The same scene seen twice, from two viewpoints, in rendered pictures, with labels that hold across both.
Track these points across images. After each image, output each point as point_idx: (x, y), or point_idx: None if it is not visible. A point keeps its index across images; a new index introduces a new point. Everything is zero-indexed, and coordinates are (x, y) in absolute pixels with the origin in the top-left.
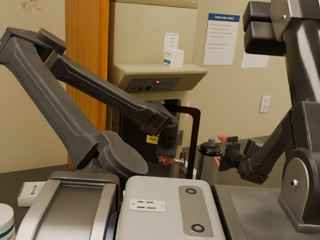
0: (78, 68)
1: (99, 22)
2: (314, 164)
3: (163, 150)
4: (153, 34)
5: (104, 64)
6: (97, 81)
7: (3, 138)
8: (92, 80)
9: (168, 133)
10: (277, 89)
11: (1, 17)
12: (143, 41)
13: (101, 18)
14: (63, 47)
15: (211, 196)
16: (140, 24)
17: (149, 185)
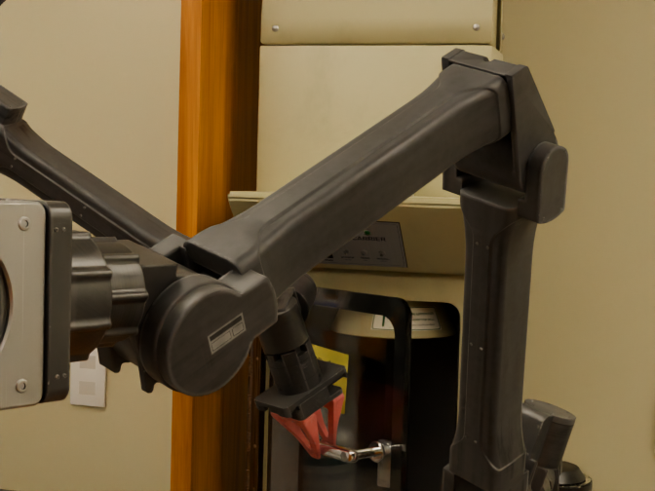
0: (37, 152)
1: (180, 83)
2: None
3: (274, 396)
4: (359, 115)
5: (190, 176)
6: (70, 178)
7: (141, 413)
8: (57, 175)
9: (264, 339)
10: None
11: (164, 127)
12: (331, 135)
13: (184, 74)
14: (3, 107)
15: None
16: (323, 92)
17: None
